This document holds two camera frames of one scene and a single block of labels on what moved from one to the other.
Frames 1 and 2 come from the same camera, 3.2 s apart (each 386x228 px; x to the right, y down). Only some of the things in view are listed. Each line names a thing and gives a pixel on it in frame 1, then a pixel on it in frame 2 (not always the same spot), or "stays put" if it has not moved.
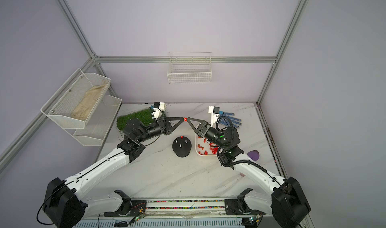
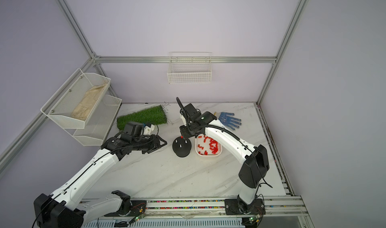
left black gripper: x=164 y=124 → x=155 y=144
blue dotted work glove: x=224 y=119 stays put
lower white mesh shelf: x=98 y=124 stays put
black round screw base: x=181 y=146 stays put
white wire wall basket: x=190 y=68 stays put
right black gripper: x=205 y=127 → x=184 y=129
